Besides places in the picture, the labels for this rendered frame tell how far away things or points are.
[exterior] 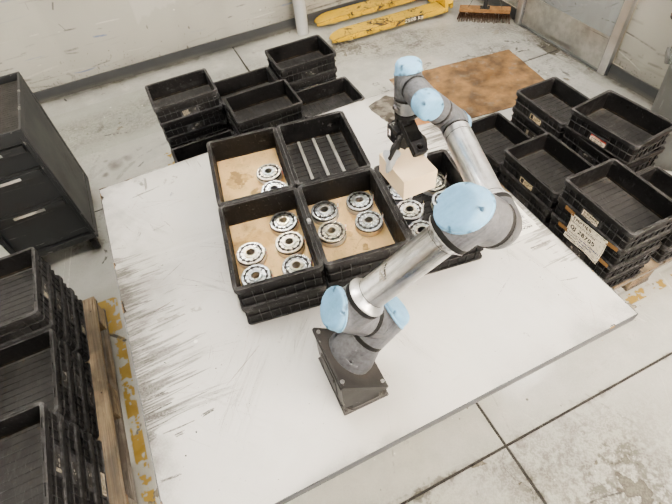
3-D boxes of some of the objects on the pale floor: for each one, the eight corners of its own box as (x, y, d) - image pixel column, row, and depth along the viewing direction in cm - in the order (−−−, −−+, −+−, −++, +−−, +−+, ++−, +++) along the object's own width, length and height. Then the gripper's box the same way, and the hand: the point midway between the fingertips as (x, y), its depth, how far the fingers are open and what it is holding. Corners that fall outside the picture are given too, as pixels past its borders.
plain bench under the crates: (571, 394, 209) (638, 313, 155) (236, 579, 175) (171, 559, 121) (395, 183, 304) (398, 87, 250) (155, 276, 270) (98, 189, 216)
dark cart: (108, 250, 286) (20, 129, 216) (33, 277, 277) (-85, 160, 207) (97, 191, 322) (18, 71, 252) (30, 214, 312) (-72, 95, 242)
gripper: (425, 92, 141) (421, 145, 156) (369, 111, 137) (370, 164, 152) (441, 106, 136) (435, 159, 151) (383, 127, 132) (383, 179, 147)
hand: (407, 166), depth 150 cm, fingers closed on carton, 14 cm apart
